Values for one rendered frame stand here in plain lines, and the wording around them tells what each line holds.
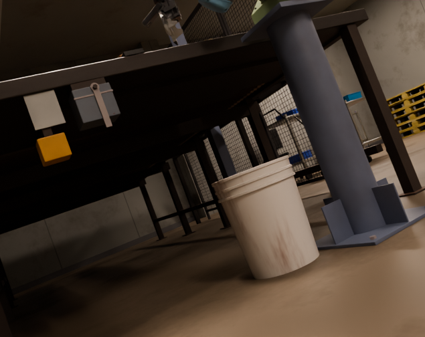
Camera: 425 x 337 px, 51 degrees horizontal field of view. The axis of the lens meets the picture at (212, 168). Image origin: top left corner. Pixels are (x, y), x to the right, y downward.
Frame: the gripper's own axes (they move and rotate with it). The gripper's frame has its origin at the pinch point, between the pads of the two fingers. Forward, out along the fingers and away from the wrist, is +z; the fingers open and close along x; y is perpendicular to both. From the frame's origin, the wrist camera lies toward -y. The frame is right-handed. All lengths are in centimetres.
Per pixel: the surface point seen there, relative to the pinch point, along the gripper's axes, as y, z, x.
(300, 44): 46, 29, -26
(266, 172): 17, 67, -41
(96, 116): -29, 29, -46
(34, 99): -44, 17, -53
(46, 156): -46, 37, -56
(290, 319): 10, 101, -85
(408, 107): 287, 59, 644
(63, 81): -35, 14, -47
